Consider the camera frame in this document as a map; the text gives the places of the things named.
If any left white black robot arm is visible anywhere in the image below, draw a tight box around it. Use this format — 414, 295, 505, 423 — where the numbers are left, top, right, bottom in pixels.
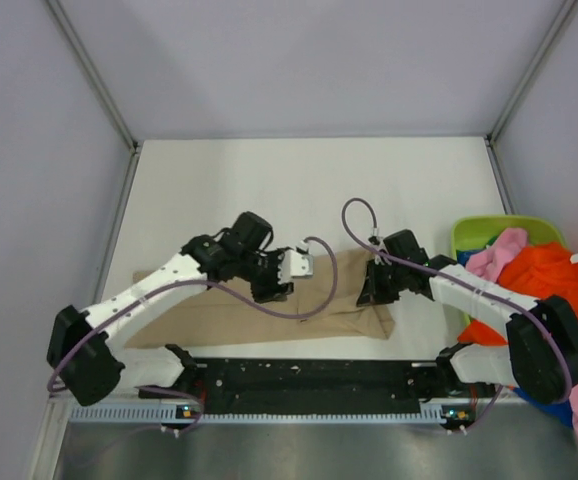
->
47, 211, 311, 407

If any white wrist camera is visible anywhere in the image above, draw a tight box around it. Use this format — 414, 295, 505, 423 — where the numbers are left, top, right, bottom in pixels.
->
278, 240, 314, 284
368, 227, 383, 264

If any beige t shirt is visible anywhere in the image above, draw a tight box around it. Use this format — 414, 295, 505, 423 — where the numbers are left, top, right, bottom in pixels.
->
127, 248, 395, 348

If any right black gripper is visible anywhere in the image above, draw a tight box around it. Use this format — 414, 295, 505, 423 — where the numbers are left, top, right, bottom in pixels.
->
357, 258, 408, 306

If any green plastic basket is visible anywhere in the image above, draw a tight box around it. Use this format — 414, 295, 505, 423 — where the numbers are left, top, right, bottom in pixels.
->
451, 214, 568, 326

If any right aluminium frame post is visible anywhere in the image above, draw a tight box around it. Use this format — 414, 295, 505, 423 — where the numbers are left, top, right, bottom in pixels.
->
486, 0, 578, 146

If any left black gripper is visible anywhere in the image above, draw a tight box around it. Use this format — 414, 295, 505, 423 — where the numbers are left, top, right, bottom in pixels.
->
235, 246, 293, 302

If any aluminium frame post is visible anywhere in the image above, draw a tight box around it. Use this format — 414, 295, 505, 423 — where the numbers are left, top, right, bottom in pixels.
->
43, 0, 140, 151
486, 0, 578, 146

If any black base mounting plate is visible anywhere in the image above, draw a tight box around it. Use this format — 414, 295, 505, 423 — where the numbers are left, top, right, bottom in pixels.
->
138, 355, 495, 416

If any grey slotted cable duct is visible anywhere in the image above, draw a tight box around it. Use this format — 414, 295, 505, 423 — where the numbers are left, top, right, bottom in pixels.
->
69, 403, 471, 426

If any blue t shirt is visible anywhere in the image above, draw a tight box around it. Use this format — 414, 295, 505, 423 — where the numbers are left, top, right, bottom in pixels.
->
513, 388, 573, 429

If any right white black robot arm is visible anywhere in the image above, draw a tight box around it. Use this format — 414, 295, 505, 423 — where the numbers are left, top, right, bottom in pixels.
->
360, 230, 578, 404

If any pink t shirt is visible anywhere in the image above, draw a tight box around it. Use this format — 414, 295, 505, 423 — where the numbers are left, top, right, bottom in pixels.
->
466, 228, 528, 282

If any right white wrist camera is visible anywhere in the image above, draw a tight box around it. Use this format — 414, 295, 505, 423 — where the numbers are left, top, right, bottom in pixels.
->
368, 227, 383, 264

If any orange t shirt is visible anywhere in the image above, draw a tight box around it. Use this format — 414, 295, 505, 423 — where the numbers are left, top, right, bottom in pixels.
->
456, 242, 578, 346

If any left aluminium frame post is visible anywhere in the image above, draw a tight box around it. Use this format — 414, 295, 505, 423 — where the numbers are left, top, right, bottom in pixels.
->
43, 0, 140, 151

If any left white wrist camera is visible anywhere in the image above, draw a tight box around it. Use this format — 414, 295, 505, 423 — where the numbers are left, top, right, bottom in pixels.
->
278, 240, 314, 284

